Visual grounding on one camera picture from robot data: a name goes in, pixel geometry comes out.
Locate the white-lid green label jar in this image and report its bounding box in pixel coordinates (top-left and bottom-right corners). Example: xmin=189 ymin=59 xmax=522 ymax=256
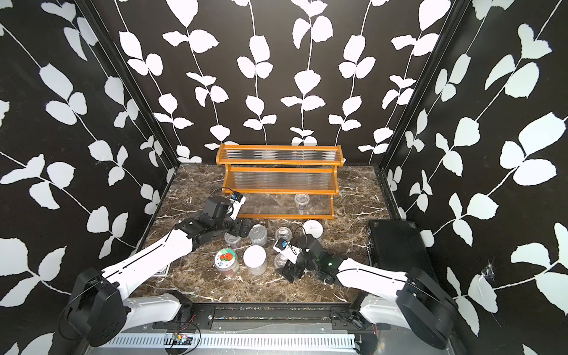
xmin=303 ymin=220 xmax=324 ymax=240

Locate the strawberry lid red jar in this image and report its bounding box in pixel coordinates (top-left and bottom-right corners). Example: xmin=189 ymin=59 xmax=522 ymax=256
xmin=214 ymin=248 xmax=240 ymax=277

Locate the clear tub orange label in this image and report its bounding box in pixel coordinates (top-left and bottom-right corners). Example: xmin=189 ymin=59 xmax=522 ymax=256
xmin=275 ymin=226 xmax=293 ymax=242

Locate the white-lid grey text can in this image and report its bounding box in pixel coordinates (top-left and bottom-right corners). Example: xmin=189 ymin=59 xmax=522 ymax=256
xmin=243 ymin=245 xmax=267 ymax=276

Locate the clear tub dark label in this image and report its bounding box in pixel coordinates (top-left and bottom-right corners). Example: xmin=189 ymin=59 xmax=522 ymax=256
xmin=294 ymin=193 xmax=310 ymax=214

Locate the orange three-tier wooden shelf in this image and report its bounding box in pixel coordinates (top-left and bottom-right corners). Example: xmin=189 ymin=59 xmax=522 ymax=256
xmin=216 ymin=143 xmax=345 ymax=220

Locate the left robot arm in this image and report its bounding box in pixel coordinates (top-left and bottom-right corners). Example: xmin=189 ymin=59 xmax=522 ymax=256
xmin=58 ymin=192 xmax=252 ymax=347

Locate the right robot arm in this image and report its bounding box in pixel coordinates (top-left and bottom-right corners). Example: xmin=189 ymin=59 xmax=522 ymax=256
xmin=273 ymin=235 xmax=458 ymax=349

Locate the black hard case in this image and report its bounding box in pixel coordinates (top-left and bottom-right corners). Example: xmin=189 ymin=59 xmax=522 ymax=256
xmin=368 ymin=220 xmax=437 ymax=280

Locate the small green circuit board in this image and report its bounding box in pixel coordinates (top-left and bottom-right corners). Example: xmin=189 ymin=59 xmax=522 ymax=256
xmin=170 ymin=334 xmax=194 ymax=348

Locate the white perforated strip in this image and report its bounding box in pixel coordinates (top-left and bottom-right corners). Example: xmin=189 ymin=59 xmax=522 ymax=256
xmin=102 ymin=333 xmax=357 ymax=352

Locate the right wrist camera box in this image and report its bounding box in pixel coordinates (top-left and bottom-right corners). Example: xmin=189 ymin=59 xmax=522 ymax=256
xmin=273 ymin=238 xmax=302 ymax=264

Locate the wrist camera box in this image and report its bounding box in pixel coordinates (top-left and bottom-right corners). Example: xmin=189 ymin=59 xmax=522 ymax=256
xmin=229 ymin=191 xmax=246 ymax=220
xmin=273 ymin=238 xmax=302 ymax=264

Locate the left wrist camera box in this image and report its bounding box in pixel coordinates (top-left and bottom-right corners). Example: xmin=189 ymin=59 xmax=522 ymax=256
xmin=229 ymin=191 xmax=246 ymax=220

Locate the black front mounting rail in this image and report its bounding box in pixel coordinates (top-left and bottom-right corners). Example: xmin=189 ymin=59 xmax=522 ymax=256
xmin=152 ymin=303 xmax=391 ymax=333

